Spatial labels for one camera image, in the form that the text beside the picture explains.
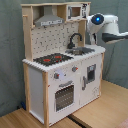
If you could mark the white microwave door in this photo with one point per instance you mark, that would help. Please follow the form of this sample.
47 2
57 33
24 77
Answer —
77 11

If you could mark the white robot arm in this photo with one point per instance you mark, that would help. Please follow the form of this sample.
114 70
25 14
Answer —
109 24

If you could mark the wooden toy kitchen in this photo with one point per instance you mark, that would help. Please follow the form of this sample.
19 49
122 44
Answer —
46 40

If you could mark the right red stove knob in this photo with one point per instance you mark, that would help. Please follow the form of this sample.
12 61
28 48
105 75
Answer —
74 69

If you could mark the red stove knob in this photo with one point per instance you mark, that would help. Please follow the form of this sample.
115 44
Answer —
74 69
56 75

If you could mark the left red stove knob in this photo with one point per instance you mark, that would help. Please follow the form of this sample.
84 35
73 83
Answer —
56 75

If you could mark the grey toy sink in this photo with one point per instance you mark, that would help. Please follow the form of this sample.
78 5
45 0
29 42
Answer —
79 51

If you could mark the grey ice dispenser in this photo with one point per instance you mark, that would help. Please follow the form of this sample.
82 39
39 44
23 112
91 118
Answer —
91 73

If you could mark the white oven door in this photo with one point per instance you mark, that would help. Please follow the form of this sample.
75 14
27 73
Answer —
63 98

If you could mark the white fridge door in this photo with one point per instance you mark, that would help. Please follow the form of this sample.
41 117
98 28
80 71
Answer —
90 91

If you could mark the grey range hood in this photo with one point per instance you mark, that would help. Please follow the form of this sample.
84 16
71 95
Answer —
48 18

